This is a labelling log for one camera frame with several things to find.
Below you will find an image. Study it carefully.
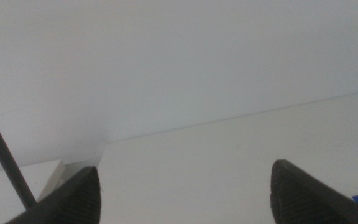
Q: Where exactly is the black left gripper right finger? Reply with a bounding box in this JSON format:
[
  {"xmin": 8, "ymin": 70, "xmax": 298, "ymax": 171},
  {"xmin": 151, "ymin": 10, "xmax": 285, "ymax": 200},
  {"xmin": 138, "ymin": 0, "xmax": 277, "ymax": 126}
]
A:
[{"xmin": 270, "ymin": 159, "xmax": 358, "ymax": 224}]

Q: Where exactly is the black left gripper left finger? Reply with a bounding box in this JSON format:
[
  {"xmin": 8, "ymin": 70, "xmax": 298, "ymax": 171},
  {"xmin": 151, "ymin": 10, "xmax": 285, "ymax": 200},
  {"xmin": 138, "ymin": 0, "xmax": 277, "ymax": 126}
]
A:
[{"xmin": 4, "ymin": 166, "xmax": 102, "ymax": 224}]

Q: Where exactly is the black slanted pole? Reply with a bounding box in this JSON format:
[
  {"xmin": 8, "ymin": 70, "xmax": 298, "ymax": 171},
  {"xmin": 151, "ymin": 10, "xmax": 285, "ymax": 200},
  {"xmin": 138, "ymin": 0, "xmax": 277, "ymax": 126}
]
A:
[{"xmin": 0, "ymin": 94, "xmax": 38, "ymax": 210}]

